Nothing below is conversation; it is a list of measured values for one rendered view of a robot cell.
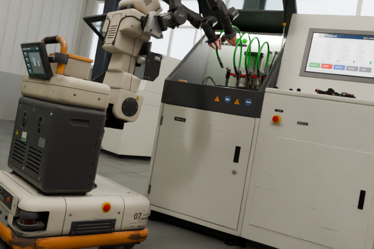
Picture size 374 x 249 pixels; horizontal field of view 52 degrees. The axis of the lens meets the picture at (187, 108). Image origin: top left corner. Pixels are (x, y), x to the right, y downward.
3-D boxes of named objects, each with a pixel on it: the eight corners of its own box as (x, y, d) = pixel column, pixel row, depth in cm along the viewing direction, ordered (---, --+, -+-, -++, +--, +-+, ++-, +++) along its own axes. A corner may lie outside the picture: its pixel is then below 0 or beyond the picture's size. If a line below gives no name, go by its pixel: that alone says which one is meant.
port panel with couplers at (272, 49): (261, 84, 285) (267, 43, 286) (262, 85, 288) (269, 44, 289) (278, 86, 280) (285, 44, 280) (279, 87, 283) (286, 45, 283)
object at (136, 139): (60, 141, 603) (82, 16, 607) (119, 147, 676) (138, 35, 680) (102, 158, 506) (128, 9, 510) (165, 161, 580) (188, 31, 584)
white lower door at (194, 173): (145, 203, 260) (162, 103, 261) (147, 202, 262) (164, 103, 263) (236, 230, 231) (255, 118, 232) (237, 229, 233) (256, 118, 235)
